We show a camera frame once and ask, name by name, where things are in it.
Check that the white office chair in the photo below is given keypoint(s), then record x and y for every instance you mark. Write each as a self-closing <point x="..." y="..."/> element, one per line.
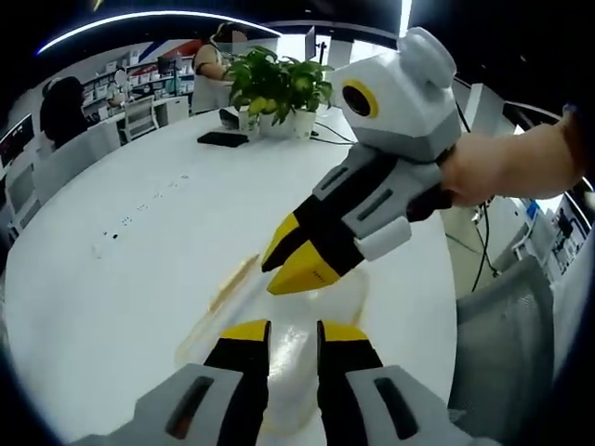
<point x="139" y="118"/>
<point x="74" y="158"/>

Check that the small black monitor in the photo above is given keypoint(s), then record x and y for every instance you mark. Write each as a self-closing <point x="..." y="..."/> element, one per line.
<point x="167" y="65"/>

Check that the black phone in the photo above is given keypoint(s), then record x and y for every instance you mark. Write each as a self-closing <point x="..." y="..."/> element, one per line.
<point x="222" y="138"/>

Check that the long ceiling light strip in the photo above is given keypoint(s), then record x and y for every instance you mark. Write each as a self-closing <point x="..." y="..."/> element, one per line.
<point x="139" y="17"/>

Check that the white storage shelves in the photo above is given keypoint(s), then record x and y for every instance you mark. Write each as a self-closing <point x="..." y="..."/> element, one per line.
<point x="149" y="81"/>

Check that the clear plastic box with buckles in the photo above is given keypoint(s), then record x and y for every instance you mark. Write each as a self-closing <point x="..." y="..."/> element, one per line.
<point x="293" y="344"/>

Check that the person's right hand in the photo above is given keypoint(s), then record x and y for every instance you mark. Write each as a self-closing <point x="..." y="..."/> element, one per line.
<point x="479" y="172"/>

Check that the grey mesh chair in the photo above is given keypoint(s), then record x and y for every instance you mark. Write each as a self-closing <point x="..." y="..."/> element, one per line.
<point x="506" y="344"/>

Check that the white plant pot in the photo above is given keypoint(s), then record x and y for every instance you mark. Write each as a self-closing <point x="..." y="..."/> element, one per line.
<point x="288" y="125"/>

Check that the side-on monitor on stand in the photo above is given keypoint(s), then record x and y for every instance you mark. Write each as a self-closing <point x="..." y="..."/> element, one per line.
<point x="310" y="43"/>

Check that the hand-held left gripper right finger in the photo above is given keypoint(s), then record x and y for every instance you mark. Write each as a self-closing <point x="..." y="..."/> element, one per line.
<point x="344" y="367"/>

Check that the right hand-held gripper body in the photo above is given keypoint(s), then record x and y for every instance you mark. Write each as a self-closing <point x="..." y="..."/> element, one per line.
<point x="409" y="102"/>

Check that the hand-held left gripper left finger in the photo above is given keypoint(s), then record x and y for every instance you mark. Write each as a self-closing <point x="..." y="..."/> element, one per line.
<point x="237" y="367"/>

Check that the green potted plant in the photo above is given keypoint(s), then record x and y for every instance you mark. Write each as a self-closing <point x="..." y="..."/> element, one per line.
<point x="274" y="79"/>

